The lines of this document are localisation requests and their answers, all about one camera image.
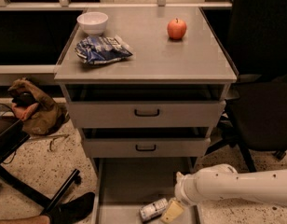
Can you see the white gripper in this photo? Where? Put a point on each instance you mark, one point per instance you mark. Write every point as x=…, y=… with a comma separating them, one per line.
x=183, y=192

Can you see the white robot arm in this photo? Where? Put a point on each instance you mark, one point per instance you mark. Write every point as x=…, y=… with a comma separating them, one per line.
x=221, y=182

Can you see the bottom drawer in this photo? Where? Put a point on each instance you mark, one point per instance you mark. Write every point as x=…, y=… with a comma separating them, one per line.
x=127, y=184

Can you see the drawer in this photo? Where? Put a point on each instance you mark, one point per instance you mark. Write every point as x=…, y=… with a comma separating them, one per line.
x=127, y=184
x=120, y=114
x=144, y=142

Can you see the middle drawer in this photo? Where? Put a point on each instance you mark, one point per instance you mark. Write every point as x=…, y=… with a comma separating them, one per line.
x=144, y=142

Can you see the top drawer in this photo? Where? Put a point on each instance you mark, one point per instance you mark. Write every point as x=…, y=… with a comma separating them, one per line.
x=120, y=114

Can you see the grey drawer cabinet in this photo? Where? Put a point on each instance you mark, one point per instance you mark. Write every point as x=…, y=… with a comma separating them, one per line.
x=193, y=68

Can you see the black sock foot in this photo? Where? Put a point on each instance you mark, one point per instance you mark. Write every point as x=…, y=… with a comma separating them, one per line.
x=73, y=211

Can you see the brown backpack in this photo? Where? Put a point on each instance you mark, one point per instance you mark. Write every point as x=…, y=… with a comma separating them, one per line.
x=44, y=117

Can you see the blue chip bag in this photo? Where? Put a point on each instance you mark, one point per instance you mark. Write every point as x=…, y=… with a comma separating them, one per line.
x=100, y=50

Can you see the red apple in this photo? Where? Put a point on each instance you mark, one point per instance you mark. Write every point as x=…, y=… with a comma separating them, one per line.
x=176, y=29

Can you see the white ceramic bowl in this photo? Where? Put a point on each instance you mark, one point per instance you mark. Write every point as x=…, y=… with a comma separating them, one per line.
x=93, y=23

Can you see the black office chair right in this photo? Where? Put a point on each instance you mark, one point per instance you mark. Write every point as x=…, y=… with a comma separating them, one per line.
x=256, y=43

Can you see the black middle drawer handle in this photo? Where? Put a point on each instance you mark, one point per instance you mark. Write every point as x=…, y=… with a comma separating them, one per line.
x=145, y=148

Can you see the black drawer handle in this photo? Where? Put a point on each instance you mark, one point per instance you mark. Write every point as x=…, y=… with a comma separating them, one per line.
x=146, y=114
x=145, y=148

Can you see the black top drawer handle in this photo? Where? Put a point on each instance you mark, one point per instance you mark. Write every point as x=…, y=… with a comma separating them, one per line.
x=146, y=114

